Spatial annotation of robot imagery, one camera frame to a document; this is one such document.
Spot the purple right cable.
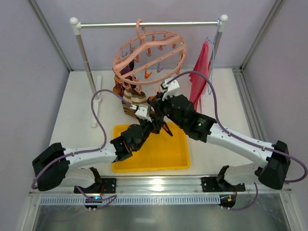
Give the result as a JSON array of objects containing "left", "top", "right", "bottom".
[{"left": 168, "top": 71, "right": 308, "bottom": 211}]

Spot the purple yellow patterned sock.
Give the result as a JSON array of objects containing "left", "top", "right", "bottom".
[{"left": 113, "top": 61, "right": 135, "bottom": 97}]

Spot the aluminium mounting rail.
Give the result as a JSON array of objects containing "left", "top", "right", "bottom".
[{"left": 28, "top": 175, "right": 292, "bottom": 205}]

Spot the blue wire hanger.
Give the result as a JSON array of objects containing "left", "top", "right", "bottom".
[{"left": 206, "top": 18, "right": 221, "bottom": 83}]

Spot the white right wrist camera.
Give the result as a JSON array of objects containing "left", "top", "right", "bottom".
[{"left": 160, "top": 78, "right": 180, "bottom": 101}]

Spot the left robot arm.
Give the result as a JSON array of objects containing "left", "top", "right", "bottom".
[{"left": 31, "top": 120, "right": 159, "bottom": 192}]

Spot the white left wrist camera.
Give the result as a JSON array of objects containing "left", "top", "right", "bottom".
[{"left": 135, "top": 104, "right": 152, "bottom": 122}]

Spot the red yellow argyle sock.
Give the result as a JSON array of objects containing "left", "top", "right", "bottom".
[{"left": 154, "top": 116, "right": 173, "bottom": 137}]

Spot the yellow plastic bin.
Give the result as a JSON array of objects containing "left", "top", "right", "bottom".
[{"left": 112, "top": 122, "right": 191, "bottom": 173}]

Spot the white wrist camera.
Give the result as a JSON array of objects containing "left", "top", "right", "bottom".
[
  {"left": 135, "top": 104, "right": 152, "bottom": 122},
  {"left": 160, "top": 78, "right": 180, "bottom": 101}
]

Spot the beige brown striped sock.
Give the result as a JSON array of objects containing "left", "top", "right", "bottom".
[{"left": 122, "top": 90, "right": 147, "bottom": 118}]

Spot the white metal drying rack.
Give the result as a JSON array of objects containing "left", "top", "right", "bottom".
[{"left": 70, "top": 14, "right": 228, "bottom": 116}]

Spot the pink round clip hanger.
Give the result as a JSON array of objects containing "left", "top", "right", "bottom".
[{"left": 112, "top": 19, "right": 186, "bottom": 93}]

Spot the pink towel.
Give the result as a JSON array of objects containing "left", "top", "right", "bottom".
[{"left": 189, "top": 41, "right": 209, "bottom": 110}]

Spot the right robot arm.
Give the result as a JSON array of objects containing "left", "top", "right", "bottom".
[{"left": 147, "top": 93, "right": 291, "bottom": 190}]

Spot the orange clothes clip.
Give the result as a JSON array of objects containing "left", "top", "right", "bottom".
[{"left": 144, "top": 68, "right": 152, "bottom": 79}]

